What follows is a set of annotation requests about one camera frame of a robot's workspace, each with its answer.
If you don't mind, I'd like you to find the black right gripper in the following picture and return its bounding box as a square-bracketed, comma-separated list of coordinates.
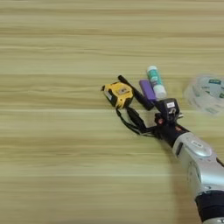
[126, 100, 191, 148]

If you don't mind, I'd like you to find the purple eraser block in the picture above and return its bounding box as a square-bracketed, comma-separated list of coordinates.
[138, 79, 158, 102]

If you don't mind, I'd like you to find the clear adhesive tape roll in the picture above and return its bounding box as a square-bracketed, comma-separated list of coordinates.
[183, 73, 224, 117]

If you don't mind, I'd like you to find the yellow tape measure with strap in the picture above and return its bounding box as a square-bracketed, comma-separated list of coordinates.
[101, 81, 155, 137]

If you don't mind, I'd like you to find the green white glue stick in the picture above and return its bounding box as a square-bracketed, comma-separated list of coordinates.
[146, 65, 168, 100]

